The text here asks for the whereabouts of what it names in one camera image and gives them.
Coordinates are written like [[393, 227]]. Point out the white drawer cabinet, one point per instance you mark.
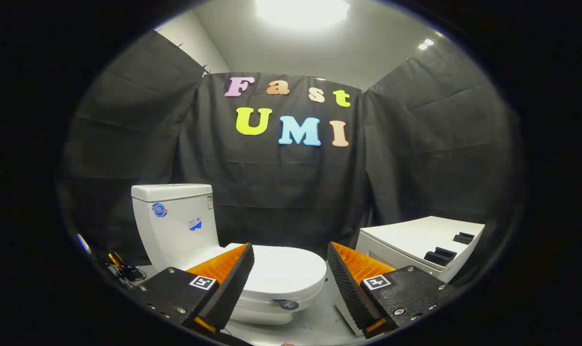
[[415, 235]]

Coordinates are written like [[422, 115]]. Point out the white and blue device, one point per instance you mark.
[[83, 243]]

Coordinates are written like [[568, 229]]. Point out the white ceramic toilet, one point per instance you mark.
[[175, 226]]

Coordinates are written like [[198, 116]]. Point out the black backdrop cloth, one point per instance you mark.
[[281, 182]]

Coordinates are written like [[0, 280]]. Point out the small ceiling light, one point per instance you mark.
[[426, 44]]

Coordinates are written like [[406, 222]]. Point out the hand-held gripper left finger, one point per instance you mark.
[[233, 283]]

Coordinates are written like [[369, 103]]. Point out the large ceiling light panel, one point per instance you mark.
[[303, 12]]

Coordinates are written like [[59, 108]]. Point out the white toilet lid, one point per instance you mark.
[[286, 269]]

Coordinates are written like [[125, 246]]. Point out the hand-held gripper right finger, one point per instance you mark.
[[351, 288]]

